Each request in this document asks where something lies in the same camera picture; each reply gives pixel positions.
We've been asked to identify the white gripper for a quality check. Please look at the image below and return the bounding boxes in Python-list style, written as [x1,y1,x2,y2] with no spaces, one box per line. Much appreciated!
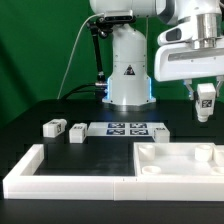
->
[154,26,224,100]

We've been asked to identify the white fiducial marker plate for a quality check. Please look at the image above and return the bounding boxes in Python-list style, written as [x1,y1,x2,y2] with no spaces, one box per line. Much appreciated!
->
[87,122,166,137]

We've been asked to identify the white U-shaped obstacle fence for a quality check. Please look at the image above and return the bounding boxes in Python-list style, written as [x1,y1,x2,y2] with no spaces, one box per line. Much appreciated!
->
[3,144,224,201]

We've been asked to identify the grey cable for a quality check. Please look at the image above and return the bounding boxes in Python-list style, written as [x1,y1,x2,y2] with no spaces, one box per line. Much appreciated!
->
[57,12,106,100]

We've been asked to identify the grey camera on mount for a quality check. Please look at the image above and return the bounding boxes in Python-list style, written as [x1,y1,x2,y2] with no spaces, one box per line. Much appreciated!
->
[104,10,135,23]

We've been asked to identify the white square tabletop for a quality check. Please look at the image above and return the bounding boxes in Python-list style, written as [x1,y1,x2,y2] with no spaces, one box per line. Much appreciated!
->
[133,142,224,183]

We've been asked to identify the black cables at base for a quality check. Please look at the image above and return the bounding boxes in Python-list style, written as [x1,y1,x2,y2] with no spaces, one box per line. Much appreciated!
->
[59,82,108,101]

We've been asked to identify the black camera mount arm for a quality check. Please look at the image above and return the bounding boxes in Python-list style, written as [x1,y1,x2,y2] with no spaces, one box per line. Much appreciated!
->
[87,16,113,86]

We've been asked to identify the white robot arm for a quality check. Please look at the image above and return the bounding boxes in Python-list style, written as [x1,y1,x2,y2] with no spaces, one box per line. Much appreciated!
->
[89,0,224,110]

